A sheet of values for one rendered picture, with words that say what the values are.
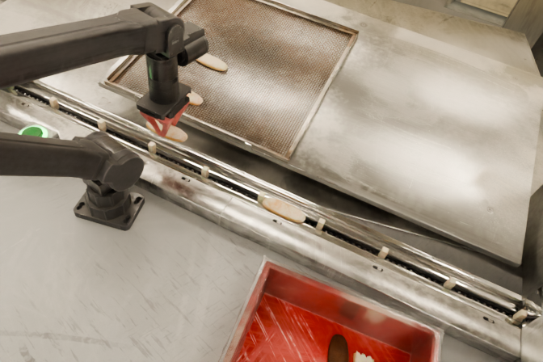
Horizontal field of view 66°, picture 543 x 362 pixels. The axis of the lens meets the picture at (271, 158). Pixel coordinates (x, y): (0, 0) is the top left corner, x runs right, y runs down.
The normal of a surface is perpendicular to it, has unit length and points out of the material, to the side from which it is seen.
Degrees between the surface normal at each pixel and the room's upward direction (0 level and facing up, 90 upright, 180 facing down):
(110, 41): 87
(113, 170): 90
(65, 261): 0
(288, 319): 0
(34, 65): 87
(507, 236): 10
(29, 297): 0
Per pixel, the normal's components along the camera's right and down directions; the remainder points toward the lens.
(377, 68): 0.07, -0.55
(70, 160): 0.83, 0.46
